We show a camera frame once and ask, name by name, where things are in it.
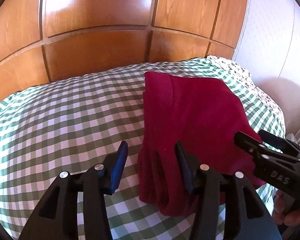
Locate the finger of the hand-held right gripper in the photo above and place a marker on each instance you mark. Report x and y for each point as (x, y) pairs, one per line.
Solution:
(247, 142)
(273, 141)

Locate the floral bed sheet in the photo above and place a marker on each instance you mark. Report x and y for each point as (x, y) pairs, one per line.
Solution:
(240, 67)

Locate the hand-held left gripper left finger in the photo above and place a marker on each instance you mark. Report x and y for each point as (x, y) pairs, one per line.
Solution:
(118, 165)

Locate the green checked blanket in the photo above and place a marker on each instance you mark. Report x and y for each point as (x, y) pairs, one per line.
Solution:
(65, 120)

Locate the person's right hand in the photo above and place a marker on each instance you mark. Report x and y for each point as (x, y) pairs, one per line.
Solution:
(281, 203)

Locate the dark red knit garment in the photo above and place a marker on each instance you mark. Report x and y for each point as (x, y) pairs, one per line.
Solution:
(202, 110)

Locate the wooden panelled headboard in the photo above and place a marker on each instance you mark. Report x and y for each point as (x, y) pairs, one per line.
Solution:
(97, 10)

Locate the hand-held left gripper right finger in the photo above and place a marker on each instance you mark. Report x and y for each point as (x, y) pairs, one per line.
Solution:
(183, 165)

